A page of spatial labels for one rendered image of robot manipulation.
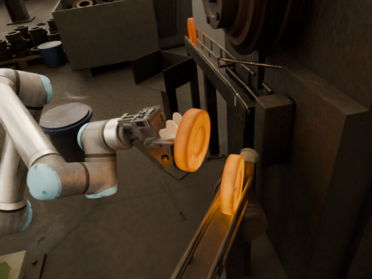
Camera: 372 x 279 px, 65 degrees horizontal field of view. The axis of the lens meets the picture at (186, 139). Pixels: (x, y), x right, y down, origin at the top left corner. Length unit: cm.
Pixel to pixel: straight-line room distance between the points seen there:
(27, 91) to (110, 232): 83
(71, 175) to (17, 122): 26
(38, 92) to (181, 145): 77
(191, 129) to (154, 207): 110
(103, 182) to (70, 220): 99
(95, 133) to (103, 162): 9
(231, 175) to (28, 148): 54
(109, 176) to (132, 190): 98
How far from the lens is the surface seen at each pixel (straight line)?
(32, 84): 127
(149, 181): 186
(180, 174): 185
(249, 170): 83
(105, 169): 85
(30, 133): 92
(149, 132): 73
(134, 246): 157
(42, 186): 78
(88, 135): 87
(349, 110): 77
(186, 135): 64
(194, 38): 209
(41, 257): 170
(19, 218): 152
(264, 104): 91
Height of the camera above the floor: 124
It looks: 35 degrees down
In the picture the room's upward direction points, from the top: 7 degrees counter-clockwise
